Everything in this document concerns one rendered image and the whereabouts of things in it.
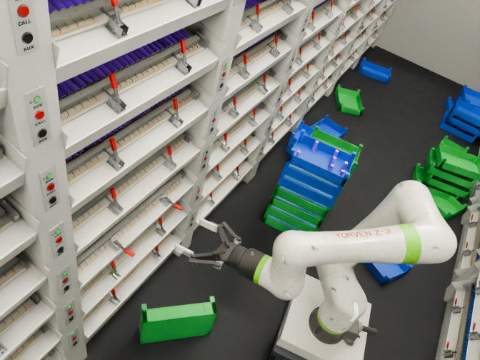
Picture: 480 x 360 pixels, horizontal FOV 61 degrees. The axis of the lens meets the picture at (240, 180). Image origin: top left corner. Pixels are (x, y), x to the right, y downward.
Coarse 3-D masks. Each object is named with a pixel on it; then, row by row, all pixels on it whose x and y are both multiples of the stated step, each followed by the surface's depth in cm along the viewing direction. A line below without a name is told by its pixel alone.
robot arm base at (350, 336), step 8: (312, 312) 158; (312, 320) 155; (312, 328) 153; (320, 328) 151; (352, 328) 152; (360, 328) 154; (368, 328) 156; (320, 336) 151; (328, 336) 150; (336, 336) 150; (344, 336) 152; (352, 336) 152; (352, 344) 152
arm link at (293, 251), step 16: (288, 240) 108; (304, 240) 109; (320, 240) 110; (336, 240) 110; (352, 240) 111; (368, 240) 111; (384, 240) 112; (400, 240) 112; (272, 256) 114; (288, 256) 107; (304, 256) 108; (320, 256) 109; (336, 256) 110; (352, 256) 111; (368, 256) 111; (384, 256) 112; (400, 256) 112; (288, 272) 110; (304, 272) 114
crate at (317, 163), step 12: (300, 144) 211; (312, 144) 211; (324, 144) 208; (288, 156) 197; (300, 156) 204; (312, 156) 206; (324, 156) 208; (336, 156) 210; (348, 156) 207; (312, 168) 195; (324, 168) 202; (336, 168) 204; (348, 168) 206; (336, 180) 194
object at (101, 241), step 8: (176, 176) 162; (168, 184) 158; (176, 184) 161; (160, 192) 154; (152, 200) 151; (136, 208) 146; (144, 208) 148; (152, 208) 151; (128, 216) 143; (120, 224) 140; (112, 232) 137; (104, 240) 134; (96, 248) 132; (80, 256) 128; (88, 256) 130; (96, 256) 132; (88, 264) 129
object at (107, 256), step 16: (192, 176) 164; (176, 192) 161; (160, 208) 153; (144, 224) 147; (96, 240) 136; (128, 240) 141; (112, 256) 135; (80, 272) 128; (96, 272) 130; (80, 288) 125
